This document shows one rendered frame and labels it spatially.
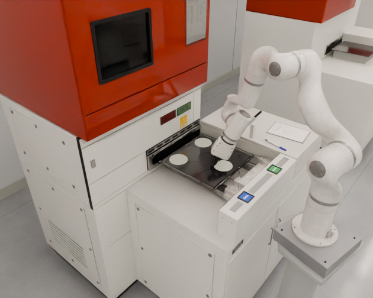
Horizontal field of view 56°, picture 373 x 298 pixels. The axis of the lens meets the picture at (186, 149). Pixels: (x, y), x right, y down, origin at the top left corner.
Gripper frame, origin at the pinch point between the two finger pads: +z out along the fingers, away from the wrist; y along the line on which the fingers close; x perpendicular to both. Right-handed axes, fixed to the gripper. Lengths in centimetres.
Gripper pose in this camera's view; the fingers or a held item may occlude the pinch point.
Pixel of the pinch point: (214, 161)
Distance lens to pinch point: 183.3
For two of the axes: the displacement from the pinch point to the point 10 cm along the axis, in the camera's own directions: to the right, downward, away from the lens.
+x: 0.6, -5.6, 8.3
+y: 9.0, 3.8, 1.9
